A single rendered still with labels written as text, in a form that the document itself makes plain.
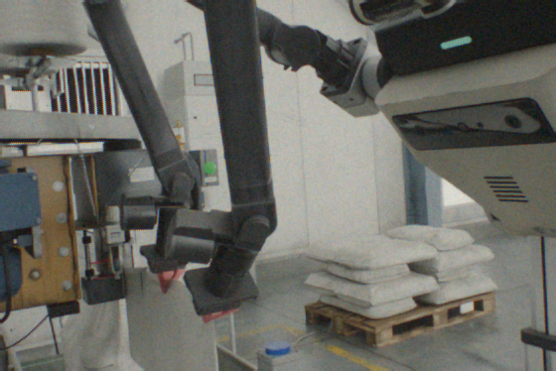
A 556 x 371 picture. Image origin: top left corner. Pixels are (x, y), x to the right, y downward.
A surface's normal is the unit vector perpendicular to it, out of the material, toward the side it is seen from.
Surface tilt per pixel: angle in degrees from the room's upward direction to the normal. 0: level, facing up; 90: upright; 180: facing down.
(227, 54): 124
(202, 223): 36
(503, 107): 130
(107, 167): 90
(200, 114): 90
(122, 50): 104
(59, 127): 90
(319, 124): 90
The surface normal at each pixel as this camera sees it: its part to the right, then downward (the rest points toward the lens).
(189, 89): 0.50, 0.01
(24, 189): 0.82, -0.03
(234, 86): 0.09, 0.60
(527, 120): -0.61, 0.71
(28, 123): 0.93, -0.04
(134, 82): 0.34, 0.26
